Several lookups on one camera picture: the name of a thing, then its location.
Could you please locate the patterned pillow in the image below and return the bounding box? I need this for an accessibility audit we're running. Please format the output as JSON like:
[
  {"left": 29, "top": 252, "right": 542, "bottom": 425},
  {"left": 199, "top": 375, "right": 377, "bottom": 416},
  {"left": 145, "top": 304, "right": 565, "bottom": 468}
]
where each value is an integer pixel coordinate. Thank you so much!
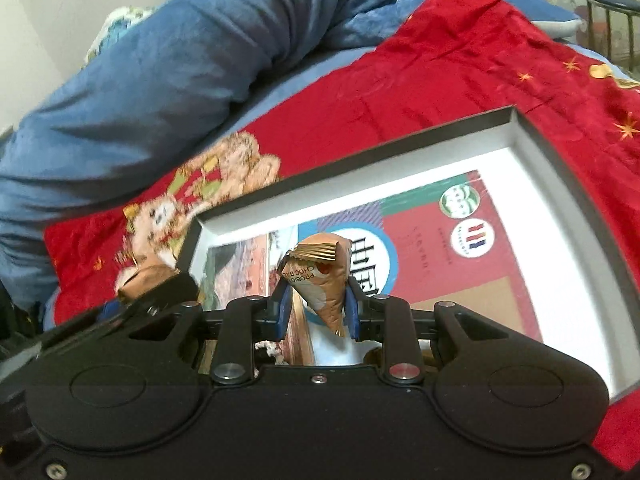
[{"left": 82, "top": 5, "right": 156, "bottom": 68}]

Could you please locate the red printed blanket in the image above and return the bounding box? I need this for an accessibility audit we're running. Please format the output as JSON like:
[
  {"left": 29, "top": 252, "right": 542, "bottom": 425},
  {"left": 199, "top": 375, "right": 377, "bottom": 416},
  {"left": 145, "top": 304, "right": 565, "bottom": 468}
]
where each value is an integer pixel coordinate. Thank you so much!
[{"left": 42, "top": 0, "right": 640, "bottom": 471}]

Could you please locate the dark metal stool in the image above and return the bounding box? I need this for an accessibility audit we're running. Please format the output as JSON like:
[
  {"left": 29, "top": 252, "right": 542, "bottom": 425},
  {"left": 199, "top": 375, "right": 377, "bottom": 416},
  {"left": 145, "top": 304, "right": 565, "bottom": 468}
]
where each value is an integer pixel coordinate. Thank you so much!
[{"left": 582, "top": 0, "right": 640, "bottom": 68}]

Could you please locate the black shallow cardboard box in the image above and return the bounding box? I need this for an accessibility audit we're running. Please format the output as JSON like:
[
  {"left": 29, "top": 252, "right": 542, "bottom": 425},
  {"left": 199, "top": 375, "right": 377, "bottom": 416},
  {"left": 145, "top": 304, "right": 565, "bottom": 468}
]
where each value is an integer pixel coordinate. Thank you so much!
[{"left": 187, "top": 105, "right": 640, "bottom": 403}]

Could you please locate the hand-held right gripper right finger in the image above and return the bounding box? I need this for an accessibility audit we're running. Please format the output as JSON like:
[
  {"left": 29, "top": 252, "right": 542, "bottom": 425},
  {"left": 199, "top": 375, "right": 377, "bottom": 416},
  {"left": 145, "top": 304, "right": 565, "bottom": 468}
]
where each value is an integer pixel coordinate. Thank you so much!
[{"left": 346, "top": 279, "right": 501, "bottom": 387}]

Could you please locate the blue duvet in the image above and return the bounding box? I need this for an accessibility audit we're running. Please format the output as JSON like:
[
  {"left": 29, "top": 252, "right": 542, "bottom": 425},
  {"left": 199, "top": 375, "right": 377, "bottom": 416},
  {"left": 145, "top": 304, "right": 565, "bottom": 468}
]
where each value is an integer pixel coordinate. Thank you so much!
[{"left": 0, "top": 0, "right": 583, "bottom": 311}]

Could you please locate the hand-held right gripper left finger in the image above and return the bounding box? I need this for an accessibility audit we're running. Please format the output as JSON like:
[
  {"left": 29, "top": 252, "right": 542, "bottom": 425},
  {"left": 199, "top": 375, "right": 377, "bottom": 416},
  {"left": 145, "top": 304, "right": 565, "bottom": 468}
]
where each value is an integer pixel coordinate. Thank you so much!
[{"left": 102, "top": 279, "right": 292, "bottom": 387}]

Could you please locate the colourful printed booklet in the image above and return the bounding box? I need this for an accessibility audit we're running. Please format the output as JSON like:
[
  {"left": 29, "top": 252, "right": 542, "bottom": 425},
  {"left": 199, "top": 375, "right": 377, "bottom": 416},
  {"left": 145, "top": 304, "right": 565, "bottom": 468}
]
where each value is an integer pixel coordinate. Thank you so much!
[{"left": 202, "top": 167, "right": 543, "bottom": 367}]

